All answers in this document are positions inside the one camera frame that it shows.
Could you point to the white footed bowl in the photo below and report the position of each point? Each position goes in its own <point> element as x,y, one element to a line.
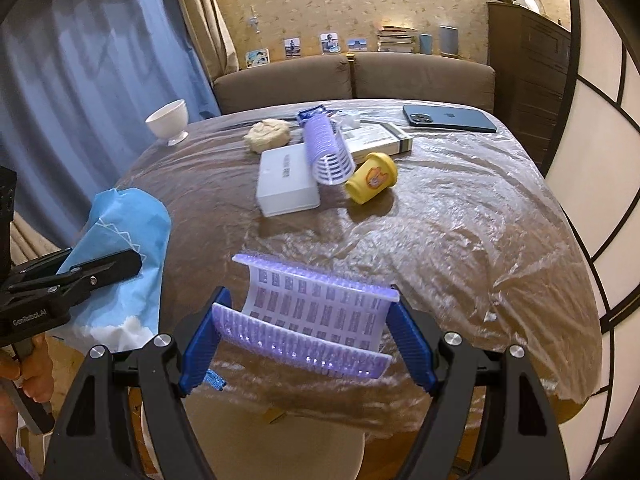
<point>167,120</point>

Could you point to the white round mirror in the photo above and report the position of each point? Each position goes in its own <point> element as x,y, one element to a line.
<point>531,3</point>

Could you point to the white paper screen divider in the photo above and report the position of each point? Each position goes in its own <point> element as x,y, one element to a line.
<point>600,135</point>

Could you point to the yellow plastic cup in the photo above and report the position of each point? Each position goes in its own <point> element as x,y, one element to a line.
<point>372,180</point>

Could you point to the beige curtain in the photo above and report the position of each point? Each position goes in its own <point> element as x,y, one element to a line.
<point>210,35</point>

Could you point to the light blue cup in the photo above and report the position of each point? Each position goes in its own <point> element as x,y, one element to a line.
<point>425,44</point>

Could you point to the person's left hand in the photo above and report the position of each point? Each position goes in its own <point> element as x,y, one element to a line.
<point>39,380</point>

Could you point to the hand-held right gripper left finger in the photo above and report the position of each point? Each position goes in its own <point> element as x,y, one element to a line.
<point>200,350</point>

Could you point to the light blue plastic bag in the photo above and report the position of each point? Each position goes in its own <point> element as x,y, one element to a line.
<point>125,230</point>

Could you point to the brown sofa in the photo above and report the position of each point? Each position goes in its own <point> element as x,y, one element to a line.
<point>400,77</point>

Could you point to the white crumpled tissue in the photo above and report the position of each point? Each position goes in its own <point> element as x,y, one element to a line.
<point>122,334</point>

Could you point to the purple cylindrical hair roller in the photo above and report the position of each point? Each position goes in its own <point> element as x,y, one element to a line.
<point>325,145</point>

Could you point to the white cardboard box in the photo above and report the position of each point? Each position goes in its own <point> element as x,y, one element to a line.
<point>287,185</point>

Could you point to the dark wooden cabinet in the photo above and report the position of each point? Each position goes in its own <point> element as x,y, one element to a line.
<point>530,70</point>

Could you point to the small wall ornament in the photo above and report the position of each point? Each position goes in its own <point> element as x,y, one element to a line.
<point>253,23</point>

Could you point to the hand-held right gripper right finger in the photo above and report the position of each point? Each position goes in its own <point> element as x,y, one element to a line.
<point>410,345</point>

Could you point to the small photo print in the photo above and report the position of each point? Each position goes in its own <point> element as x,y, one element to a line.
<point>257,58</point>
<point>330,43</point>
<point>292,47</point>
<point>357,45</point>

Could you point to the blue curtain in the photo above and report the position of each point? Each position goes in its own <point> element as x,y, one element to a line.
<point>75,85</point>

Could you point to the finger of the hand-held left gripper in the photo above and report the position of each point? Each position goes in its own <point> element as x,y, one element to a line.
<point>105,272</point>
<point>40,267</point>

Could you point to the blue and white tissue packet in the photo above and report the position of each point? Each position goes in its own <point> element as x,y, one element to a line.
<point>311,111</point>

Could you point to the dark blue smartphone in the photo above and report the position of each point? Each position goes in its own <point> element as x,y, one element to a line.
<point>460,119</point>

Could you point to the long white carton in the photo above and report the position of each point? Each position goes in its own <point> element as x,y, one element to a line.
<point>380,137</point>

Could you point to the stack of books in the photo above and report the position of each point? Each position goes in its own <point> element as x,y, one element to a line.
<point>397,40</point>

